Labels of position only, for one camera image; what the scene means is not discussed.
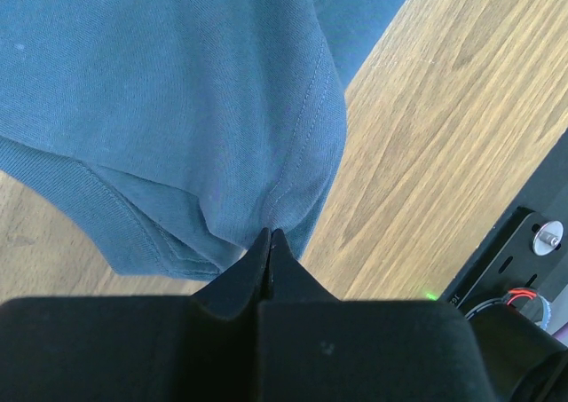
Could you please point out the silver base screw knob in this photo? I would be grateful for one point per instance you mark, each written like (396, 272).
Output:
(547, 238)

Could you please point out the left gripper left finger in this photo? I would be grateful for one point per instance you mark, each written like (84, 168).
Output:
(137, 348)

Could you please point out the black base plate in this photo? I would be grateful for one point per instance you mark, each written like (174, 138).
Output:
(505, 291)

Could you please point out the blue-grey t-shirt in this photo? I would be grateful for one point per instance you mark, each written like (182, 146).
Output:
(173, 131)

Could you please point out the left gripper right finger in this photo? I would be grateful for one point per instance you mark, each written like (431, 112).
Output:
(314, 347)

